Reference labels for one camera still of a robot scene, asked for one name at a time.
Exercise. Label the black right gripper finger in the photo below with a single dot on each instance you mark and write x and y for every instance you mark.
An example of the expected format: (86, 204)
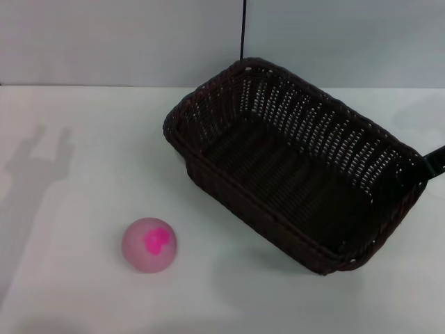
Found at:
(436, 163)

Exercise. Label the black vertical wall strip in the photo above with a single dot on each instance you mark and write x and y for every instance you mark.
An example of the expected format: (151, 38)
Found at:
(242, 28)

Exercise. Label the black woven plastic basket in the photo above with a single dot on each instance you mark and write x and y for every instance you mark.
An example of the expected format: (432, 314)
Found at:
(288, 188)

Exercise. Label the pink peach toy ball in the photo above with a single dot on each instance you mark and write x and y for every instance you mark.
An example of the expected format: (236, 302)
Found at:
(142, 257)

